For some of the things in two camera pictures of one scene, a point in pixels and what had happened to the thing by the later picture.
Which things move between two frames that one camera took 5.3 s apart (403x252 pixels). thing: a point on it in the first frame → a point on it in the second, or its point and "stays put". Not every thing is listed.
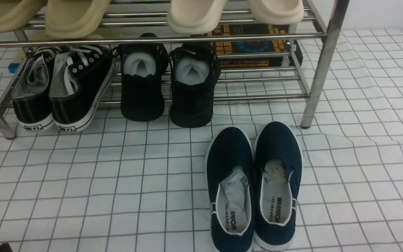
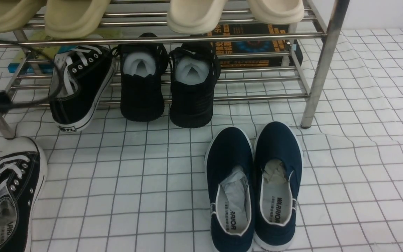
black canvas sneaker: (31, 95) → (5, 219)
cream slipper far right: (277, 12) stays put
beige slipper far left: (0, 16) stays put
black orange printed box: (254, 46) stays put
